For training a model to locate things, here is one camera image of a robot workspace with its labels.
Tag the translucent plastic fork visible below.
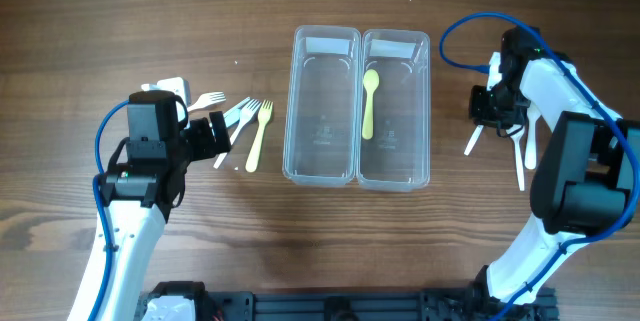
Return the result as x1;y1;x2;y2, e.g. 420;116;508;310
224;97;251;129

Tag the beige plastic fork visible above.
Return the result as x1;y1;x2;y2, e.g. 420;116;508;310
187;92;226;113

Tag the white plastic spoon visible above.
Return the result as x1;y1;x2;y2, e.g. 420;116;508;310
524;103;541;170
508;125;525;192
464;125;484;156

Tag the white plastic fork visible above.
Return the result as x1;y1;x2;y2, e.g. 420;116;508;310
230;99;261;145

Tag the yellow plastic fork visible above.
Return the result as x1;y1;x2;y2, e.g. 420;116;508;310
245;100;273;173

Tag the yellow plastic spoon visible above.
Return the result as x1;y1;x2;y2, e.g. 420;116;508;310
362;69;380;140

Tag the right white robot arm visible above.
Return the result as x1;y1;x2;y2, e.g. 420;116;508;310
469;27;639;305

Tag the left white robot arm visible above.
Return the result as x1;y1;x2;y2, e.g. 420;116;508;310
69;90;231;320

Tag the left clear plastic container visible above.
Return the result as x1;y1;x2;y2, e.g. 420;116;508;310
283;25;361;187

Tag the clear plastic container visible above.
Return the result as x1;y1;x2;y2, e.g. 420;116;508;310
283;25;361;187
357;29;431;192

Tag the right clear plastic container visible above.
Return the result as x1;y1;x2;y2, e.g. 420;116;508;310
357;29;431;192

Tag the left blue cable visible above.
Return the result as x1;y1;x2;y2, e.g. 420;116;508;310
87;99;131;321

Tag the blue cable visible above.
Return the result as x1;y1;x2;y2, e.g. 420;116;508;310
87;99;131;321
438;11;639;321

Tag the right blue cable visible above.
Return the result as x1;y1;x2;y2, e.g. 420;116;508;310
438;11;639;321

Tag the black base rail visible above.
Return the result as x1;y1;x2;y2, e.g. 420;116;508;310
133;279;559;321

